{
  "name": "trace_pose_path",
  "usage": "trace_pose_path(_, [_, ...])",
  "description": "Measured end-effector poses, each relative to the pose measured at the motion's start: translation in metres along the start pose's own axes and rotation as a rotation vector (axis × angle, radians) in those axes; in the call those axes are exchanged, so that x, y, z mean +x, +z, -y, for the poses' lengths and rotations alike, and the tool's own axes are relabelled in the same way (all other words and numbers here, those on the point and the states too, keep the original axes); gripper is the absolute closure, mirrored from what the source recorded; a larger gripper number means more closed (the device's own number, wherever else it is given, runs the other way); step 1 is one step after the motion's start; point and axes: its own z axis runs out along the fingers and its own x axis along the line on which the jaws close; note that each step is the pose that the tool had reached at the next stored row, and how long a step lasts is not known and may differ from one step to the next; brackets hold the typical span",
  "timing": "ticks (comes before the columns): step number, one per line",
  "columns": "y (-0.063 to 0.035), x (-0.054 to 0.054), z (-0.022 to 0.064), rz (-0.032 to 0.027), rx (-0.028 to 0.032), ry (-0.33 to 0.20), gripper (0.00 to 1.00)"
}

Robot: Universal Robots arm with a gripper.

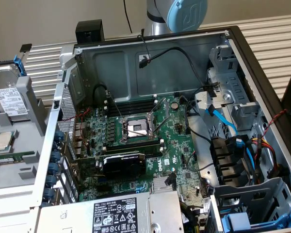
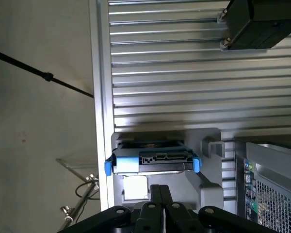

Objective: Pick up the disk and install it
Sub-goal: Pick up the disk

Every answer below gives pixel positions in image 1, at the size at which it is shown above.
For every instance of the hard disk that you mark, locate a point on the hard disk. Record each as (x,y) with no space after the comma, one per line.
(7,97)

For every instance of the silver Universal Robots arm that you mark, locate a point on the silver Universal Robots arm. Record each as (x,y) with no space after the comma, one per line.
(155,21)

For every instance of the blue disk carrier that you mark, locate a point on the blue disk carrier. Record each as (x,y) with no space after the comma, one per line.
(235,219)

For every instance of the CPU socket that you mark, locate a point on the CPU socket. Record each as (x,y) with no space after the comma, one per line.
(133,126)

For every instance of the metal locking lever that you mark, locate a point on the metal locking lever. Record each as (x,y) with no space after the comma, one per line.
(114,104)
(138,132)

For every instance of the metal socket cover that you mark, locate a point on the metal socket cover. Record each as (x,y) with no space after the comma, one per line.
(166,106)

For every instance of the silver coin battery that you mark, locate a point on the silver coin battery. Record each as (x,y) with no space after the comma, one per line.
(175,105)

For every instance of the green Dell motherboard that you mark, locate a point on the green Dell motherboard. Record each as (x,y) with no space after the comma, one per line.
(174,145)

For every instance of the black graphics card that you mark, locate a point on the black graphics card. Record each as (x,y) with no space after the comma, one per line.
(126,167)

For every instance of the open grey PC case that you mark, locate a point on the open grey PC case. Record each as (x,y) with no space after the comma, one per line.
(111,72)

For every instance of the silver chipset heatsink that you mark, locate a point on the silver chipset heatsink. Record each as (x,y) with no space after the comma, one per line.
(158,185)

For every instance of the blue card retention clip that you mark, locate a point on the blue card retention clip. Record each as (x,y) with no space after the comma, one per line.
(59,135)
(51,181)
(53,169)
(55,157)
(56,146)
(48,194)

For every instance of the grey metal drive cage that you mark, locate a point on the grey metal drive cage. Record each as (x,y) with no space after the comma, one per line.
(232,82)

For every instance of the black box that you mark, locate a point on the black box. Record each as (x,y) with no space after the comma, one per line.
(89,31)

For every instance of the grey power supply unit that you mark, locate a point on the grey power supply unit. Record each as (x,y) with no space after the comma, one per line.
(87,218)

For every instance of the grey parts rack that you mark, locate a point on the grey parts rack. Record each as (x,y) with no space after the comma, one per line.
(26,136)

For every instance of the green RAM stick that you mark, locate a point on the green RAM stick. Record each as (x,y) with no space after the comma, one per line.
(19,155)

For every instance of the silver CPU chip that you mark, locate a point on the silver CPU chip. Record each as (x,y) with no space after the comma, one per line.
(3,142)

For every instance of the white metal base frame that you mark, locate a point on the white metal base frame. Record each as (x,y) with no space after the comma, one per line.
(14,201)

